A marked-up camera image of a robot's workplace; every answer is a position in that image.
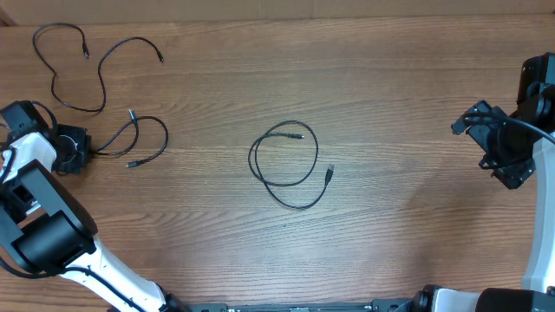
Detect black cable silver plugs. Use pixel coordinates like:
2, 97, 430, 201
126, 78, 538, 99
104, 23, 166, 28
90, 109, 169, 168

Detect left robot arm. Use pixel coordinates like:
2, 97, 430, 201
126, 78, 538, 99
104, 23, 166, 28
1, 101, 187, 311

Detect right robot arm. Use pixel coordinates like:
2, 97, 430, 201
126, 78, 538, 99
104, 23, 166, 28
369, 53, 554, 312

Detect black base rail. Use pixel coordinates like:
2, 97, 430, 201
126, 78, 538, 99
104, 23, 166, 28
160, 283, 434, 312

